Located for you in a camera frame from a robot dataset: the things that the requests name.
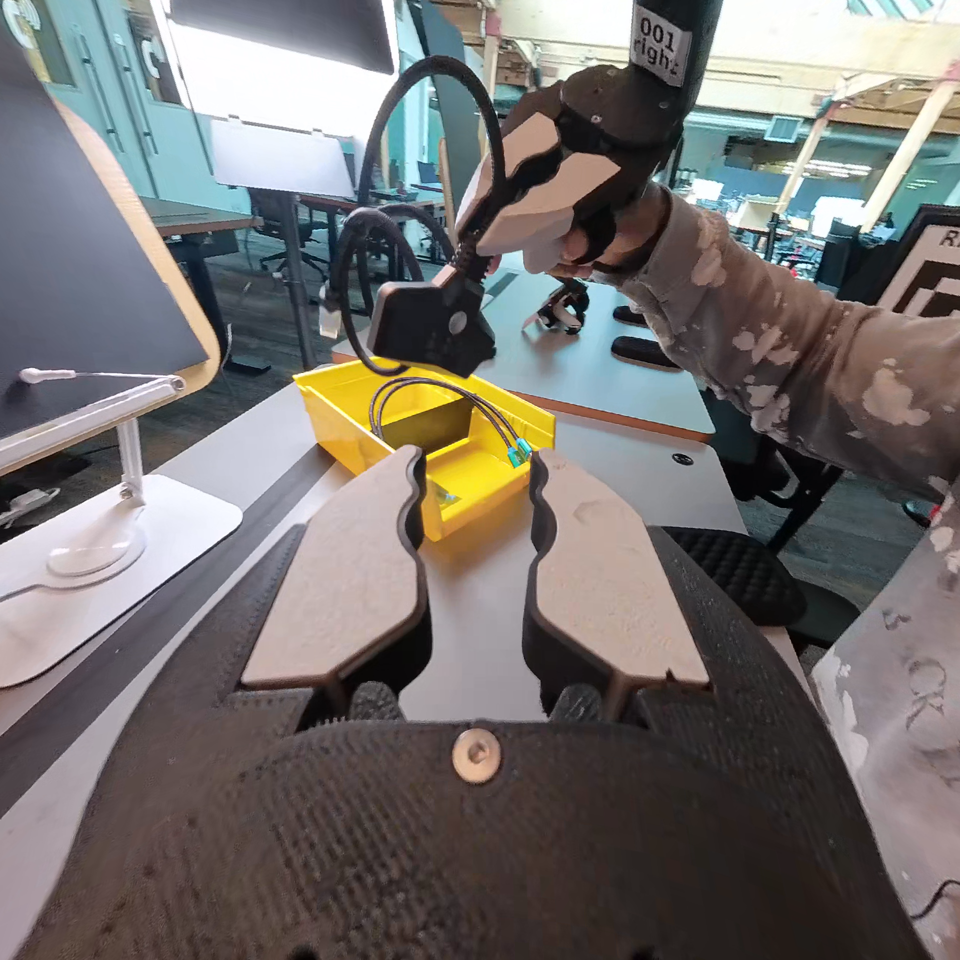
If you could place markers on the yellow storage bin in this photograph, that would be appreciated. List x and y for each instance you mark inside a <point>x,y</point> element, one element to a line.
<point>337,420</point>

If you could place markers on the black hdmi adapter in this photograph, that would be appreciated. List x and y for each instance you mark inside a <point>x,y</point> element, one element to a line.
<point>420,330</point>

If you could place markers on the black framed tag sign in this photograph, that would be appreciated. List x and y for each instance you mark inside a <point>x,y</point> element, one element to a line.
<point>922,277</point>

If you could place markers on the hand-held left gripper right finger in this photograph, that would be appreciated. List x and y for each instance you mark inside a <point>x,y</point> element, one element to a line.
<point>615,592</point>

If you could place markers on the lit studio light panel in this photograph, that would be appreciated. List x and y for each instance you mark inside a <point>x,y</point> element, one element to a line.
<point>285,75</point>

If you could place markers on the black wrist rest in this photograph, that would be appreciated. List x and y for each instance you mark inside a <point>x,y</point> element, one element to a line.
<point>735,574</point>
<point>630,315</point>
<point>645,352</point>

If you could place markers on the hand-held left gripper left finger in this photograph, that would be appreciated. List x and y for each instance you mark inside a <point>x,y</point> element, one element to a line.
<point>345,585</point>

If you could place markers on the person's right forearm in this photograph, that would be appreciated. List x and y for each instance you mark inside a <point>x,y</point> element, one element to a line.
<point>787,360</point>

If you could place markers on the wooden desk black legs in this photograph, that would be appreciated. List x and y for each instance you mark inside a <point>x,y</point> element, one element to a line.
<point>337,202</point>
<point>195,217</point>

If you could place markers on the person's right hand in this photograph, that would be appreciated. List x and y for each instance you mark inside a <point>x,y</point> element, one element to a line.
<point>637,240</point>

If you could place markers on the black office chair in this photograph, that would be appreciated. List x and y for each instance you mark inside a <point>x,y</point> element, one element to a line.
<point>810,487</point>
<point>274,210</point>

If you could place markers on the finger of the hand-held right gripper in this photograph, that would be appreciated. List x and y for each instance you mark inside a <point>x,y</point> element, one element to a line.
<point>555,195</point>
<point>517,150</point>

